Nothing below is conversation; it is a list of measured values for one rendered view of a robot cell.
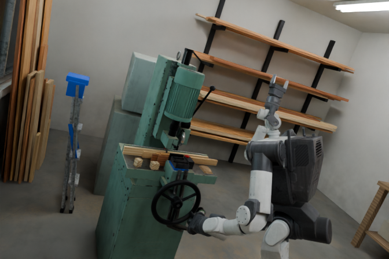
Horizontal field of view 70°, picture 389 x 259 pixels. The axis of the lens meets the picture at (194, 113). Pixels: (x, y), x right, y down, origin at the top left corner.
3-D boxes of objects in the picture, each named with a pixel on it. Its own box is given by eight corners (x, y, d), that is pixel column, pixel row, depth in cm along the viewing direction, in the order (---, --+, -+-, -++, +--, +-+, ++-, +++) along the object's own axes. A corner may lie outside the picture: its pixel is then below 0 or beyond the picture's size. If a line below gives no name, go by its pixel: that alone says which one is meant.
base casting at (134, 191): (127, 198, 162) (131, 184, 160) (115, 152, 212) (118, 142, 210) (194, 200, 182) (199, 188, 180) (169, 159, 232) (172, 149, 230)
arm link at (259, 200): (278, 231, 111) (280, 174, 119) (254, 228, 105) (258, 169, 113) (257, 227, 121) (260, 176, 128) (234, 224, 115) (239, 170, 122)
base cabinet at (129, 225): (99, 293, 178) (127, 198, 162) (94, 230, 228) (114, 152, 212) (165, 287, 198) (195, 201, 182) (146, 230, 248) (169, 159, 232)
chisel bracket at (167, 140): (165, 150, 174) (168, 138, 173) (159, 141, 187) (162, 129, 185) (175, 151, 178) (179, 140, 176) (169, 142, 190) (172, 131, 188)
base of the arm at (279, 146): (288, 170, 121) (289, 144, 125) (278, 165, 112) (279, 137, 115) (256, 169, 130) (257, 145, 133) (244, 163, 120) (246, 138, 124)
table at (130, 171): (126, 187, 149) (129, 177, 147) (118, 159, 175) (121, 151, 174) (221, 192, 176) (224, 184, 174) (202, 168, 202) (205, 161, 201)
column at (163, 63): (138, 158, 195) (166, 58, 179) (132, 144, 214) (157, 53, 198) (167, 161, 205) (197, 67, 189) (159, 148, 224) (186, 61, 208)
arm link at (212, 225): (215, 239, 135) (232, 237, 125) (200, 232, 132) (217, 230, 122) (217, 225, 139) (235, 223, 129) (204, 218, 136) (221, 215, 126)
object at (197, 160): (142, 157, 175) (143, 151, 174) (141, 156, 176) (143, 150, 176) (216, 165, 199) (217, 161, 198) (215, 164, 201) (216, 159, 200)
